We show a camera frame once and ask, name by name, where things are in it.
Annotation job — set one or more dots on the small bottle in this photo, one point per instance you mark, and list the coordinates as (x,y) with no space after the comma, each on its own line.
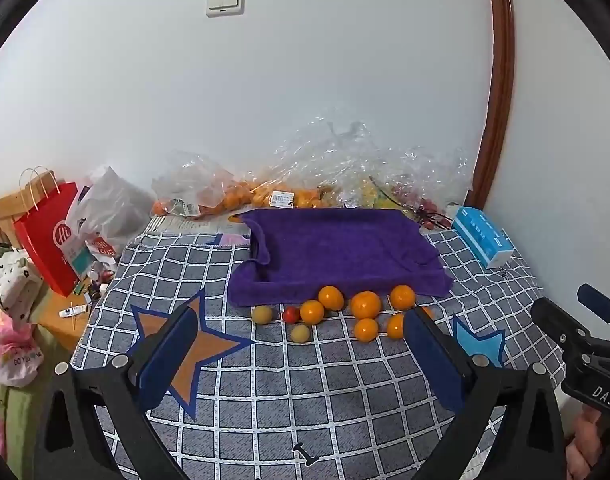
(93,276)

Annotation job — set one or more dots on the brown wooden door frame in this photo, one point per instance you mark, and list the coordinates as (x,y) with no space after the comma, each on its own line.
(500,85)

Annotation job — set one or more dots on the large orange mandarin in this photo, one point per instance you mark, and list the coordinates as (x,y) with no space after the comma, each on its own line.
(366,305)

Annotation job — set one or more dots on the red paper bag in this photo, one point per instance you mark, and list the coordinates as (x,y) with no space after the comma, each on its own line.
(45,240)

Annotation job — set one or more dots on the white spotted cloth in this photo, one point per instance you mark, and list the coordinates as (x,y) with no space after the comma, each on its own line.
(10,280)

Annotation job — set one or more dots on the green cloth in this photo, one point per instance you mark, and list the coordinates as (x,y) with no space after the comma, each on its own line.
(22,415)

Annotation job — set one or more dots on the purple towel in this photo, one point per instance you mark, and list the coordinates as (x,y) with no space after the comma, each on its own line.
(335,250)

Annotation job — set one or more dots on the wooden nightstand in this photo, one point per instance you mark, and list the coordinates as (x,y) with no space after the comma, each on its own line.
(60,322)

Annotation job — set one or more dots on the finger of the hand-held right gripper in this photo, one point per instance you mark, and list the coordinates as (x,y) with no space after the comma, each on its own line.
(602,305)
(560,325)

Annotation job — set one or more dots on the printed paper sheet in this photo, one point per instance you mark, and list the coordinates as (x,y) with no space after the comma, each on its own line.
(185,224)

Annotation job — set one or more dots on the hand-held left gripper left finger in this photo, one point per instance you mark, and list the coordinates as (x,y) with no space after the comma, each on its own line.
(167,360)

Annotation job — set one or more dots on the pink patterned sheet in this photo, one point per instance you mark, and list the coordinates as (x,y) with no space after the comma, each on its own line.
(230,238)

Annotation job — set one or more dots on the yellow-green plum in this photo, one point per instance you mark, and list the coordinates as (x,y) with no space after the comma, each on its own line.
(262,314)
(300,333)

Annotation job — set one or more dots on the large crumpled clear plastic bag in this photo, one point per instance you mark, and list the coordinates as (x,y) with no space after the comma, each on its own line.
(360,160)

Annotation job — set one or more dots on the grey checked blanket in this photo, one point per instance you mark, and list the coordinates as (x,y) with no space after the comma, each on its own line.
(285,385)

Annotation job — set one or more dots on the pink printed garment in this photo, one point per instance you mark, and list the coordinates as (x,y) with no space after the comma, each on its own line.
(5,350)

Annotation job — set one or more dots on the person's right hand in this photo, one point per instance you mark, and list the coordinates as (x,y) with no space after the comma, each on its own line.
(587,445)

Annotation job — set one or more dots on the white light switch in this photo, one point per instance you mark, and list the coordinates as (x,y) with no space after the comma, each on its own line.
(225,1)

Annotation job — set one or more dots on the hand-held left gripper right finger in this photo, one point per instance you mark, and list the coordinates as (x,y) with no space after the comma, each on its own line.
(437,365)

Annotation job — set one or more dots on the small red tomato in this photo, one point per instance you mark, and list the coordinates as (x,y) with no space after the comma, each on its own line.
(290,315)

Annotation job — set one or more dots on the clear plastic bag of oranges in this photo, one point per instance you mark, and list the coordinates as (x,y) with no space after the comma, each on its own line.
(285,197)
(200,185)

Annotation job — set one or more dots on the wooden headboard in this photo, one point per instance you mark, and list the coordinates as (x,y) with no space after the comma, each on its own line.
(0,210)

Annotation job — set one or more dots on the white plastic bag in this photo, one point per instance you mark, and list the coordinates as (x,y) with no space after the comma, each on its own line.
(110,210)

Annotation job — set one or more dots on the blue tissue pack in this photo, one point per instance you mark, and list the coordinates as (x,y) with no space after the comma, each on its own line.
(482,237)

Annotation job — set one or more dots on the white tube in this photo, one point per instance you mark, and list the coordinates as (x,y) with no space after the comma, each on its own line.
(72,311)

